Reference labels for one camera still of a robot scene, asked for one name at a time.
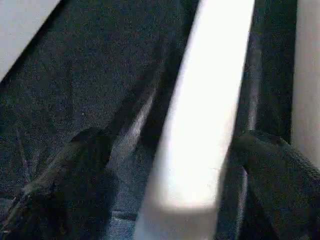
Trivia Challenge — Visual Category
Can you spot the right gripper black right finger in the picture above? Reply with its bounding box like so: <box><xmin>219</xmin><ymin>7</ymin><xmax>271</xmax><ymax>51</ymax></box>
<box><xmin>231</xmin><ymin>131</ymin><xmax>320</xmax><ymax>240</ymax></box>

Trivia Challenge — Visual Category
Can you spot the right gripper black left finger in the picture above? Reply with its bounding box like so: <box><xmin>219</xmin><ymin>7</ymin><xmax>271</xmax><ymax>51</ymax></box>
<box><xmin>0</xmin><ymin>127</ymin><xmax>119</xmax><ymax>240</ymax></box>

